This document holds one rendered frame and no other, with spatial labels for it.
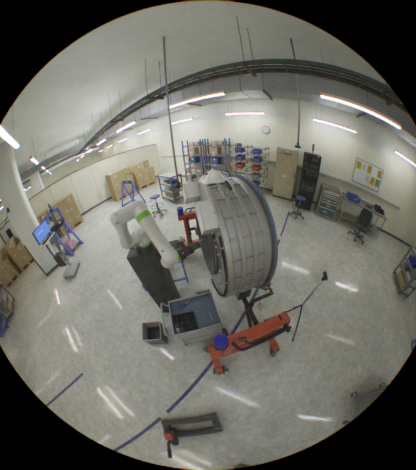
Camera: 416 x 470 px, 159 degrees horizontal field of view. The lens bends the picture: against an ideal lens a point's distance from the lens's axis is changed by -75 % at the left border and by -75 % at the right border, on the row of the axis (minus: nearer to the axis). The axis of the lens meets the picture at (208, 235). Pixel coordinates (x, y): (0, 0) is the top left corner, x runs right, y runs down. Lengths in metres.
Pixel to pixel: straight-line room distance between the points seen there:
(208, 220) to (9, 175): 5.19
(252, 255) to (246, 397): 1.93
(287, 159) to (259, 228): 4.68
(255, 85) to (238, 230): 3.61
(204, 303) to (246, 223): 1.09
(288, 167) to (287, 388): 5.88
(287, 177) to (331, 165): 1.91
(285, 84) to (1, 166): 7.02
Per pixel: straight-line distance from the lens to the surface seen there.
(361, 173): 6.70
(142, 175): 8.45
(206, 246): 2.18
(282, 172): 5.85
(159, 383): 2.47
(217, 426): 2.32
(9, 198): 5.31
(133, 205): 1.09
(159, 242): 0.98
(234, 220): 1.17
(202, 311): 1.80
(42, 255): 5.53
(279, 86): 4.01
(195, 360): 2.34
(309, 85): 4.01
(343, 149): 6.42
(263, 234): 1.26
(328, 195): 5.57
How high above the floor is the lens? 2.31
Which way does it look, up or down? 38 degrees down
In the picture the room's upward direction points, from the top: 5 degrees counter-clockwise
